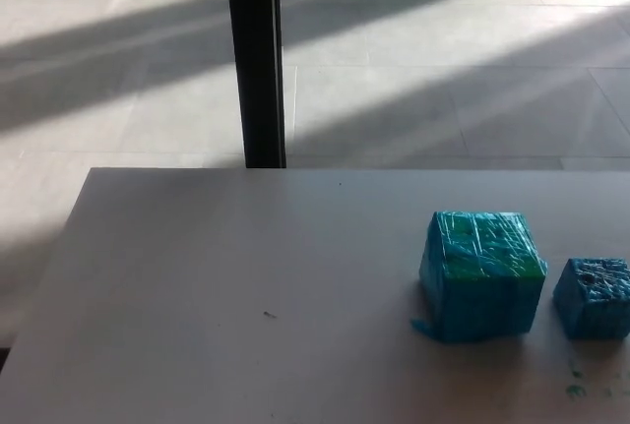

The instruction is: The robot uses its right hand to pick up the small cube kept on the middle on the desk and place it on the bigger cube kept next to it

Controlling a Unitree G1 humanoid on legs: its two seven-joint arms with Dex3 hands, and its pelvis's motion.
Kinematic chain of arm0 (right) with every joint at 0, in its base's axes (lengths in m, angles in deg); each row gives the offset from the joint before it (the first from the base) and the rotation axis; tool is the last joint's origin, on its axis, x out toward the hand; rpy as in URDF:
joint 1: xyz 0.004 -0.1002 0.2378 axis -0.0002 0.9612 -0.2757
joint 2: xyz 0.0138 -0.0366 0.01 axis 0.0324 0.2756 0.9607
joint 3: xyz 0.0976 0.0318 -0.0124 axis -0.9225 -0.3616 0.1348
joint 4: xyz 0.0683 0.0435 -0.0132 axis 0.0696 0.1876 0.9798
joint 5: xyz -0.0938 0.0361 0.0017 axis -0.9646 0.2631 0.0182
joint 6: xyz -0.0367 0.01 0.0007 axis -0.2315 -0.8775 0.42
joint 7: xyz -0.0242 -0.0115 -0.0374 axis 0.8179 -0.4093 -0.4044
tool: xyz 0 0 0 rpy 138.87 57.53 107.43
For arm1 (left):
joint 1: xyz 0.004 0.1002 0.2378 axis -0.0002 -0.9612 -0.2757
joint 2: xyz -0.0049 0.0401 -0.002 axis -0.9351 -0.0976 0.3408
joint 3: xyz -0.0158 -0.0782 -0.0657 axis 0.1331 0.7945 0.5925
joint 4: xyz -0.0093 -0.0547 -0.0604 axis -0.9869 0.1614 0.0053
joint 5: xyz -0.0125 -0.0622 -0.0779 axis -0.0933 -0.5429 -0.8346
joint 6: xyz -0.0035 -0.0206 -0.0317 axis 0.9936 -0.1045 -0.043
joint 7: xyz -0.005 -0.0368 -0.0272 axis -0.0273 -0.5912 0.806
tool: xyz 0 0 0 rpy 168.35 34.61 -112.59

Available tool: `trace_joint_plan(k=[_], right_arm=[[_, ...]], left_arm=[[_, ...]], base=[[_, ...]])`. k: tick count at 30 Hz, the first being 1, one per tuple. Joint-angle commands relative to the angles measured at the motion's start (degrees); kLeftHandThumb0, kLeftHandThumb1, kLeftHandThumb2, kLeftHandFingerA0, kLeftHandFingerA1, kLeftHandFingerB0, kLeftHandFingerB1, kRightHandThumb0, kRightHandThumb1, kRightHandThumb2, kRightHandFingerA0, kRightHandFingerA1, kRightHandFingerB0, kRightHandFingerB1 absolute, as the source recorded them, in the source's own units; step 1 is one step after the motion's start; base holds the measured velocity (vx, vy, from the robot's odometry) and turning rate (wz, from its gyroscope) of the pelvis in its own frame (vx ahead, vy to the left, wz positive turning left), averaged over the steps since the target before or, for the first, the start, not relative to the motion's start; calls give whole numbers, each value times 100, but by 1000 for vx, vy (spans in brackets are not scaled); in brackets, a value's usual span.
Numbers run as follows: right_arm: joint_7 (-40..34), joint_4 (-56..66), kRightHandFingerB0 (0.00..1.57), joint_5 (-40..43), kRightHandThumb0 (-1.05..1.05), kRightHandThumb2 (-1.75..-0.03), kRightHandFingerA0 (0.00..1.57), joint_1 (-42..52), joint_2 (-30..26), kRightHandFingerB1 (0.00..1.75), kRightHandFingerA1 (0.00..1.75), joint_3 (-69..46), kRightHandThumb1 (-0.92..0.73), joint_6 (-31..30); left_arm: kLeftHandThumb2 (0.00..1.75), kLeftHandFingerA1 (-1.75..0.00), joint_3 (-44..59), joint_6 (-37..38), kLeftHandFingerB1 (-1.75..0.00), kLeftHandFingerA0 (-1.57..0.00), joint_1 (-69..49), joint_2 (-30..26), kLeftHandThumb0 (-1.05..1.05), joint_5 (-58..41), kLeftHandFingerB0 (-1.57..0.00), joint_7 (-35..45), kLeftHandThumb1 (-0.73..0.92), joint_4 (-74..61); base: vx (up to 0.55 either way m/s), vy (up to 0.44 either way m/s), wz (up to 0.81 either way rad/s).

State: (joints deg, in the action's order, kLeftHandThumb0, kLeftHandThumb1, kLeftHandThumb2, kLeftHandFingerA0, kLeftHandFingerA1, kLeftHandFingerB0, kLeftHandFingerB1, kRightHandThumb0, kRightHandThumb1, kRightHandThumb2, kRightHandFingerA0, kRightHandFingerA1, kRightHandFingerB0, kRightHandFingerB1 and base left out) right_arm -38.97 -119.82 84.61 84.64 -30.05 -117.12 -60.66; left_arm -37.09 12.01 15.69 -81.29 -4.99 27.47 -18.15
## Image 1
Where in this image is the small blue taped cube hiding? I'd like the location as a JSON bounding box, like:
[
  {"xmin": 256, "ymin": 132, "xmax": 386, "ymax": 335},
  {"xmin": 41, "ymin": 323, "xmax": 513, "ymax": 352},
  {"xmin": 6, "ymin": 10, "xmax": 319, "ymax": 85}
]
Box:
[{"xmin": 551, "ymin": 257, "xmax": 630, "ymax": 342}]

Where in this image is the black vertical frame post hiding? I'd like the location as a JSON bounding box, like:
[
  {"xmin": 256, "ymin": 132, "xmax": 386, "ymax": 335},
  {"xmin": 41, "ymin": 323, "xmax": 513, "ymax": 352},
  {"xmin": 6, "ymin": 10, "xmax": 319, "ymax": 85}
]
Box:
[{"xmin": 223, "ymin": 0, "xmax": 287, "ymax": 170}]

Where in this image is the big blue taped cube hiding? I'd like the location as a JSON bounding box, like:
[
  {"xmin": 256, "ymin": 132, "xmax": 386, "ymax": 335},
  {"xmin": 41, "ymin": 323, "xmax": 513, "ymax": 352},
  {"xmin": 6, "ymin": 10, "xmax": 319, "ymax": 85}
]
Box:
[{"xmin": 409, "ymin": 210, "xmax": 549, "ymax": 345}]

